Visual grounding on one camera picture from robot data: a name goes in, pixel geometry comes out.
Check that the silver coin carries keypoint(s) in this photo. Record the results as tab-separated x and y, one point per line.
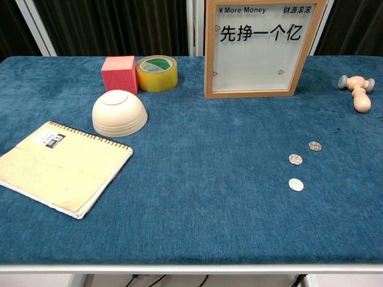
296	184
315	146
295	159

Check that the blue table mat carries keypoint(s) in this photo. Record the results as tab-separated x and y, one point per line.
191	185

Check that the yellow packing tape roll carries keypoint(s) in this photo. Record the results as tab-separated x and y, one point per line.
155	81

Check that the cream upturned bowl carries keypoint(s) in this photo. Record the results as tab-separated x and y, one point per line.
119	116

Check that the red foam cube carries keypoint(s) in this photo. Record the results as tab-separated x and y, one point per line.
119	74

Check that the beige spiral notebook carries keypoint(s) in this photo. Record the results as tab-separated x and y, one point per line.
66	170

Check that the black pleated curtain panel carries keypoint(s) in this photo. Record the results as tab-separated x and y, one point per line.
104	27
353	27
12	30

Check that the wooden toy hammer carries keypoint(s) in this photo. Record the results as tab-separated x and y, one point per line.
360	95

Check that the wooden framed coin bank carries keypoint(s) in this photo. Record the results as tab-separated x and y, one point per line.
209	59

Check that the white partition post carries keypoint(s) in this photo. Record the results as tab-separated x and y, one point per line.
313	51
37	30
191	27

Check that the white table frame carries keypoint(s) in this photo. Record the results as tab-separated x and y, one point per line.
191	269

